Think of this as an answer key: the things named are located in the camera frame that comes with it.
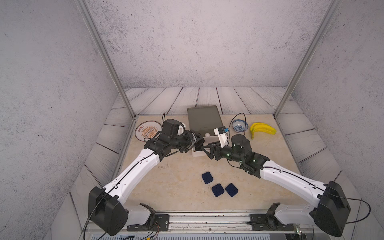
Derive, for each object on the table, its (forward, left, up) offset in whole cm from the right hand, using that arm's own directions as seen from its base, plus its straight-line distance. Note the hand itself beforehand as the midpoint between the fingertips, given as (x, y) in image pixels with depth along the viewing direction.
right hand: (205, 147), depth 73 cm
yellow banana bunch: (+31, -41, -22) cm, 56 cm away
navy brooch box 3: (-11, -15, -26) cm, 32 cm away
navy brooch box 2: (-11, -7, -26) cm, 29 cm away
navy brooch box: (-5, -1, -25) cm, 25 cm away
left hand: (+3, +1, +2) cm, 4 cm away
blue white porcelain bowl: (+34, -26, -23) cm, 48 cm away
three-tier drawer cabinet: (+21, +1, -3) cm, 21 cm away
